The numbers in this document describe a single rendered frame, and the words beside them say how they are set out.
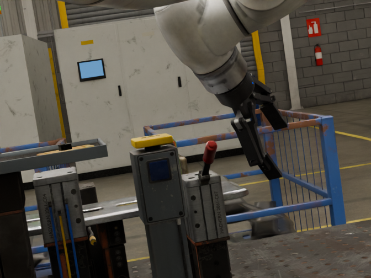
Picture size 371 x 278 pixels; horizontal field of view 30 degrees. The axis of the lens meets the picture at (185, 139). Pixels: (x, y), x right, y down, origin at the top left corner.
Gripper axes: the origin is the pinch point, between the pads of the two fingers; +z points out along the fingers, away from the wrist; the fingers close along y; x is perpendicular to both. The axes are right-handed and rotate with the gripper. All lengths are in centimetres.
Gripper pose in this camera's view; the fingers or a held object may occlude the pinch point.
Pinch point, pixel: (276, 148)
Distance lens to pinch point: 141.0
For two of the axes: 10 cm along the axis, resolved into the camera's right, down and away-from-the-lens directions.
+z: 5.1, 6.4, 5.7
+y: -1.7, 7.3, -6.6
